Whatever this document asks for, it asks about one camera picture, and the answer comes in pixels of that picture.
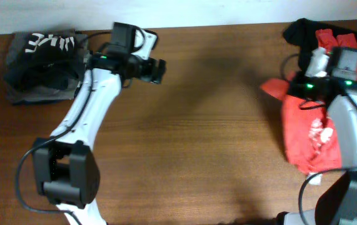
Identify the red t-shirt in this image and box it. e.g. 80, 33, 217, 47
259, 28, 357, 186

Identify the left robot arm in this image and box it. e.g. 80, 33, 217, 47
32, 55, 166, 224

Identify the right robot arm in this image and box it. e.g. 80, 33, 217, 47
277, 78, 357, 225

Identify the black shirt with white letters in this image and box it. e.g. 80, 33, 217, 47
4, 30, 84, 92

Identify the grey folded garment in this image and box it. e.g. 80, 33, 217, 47
3, 29, 88, 104

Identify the black t-shirt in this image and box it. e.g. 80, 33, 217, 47
283, 18, 357, 82

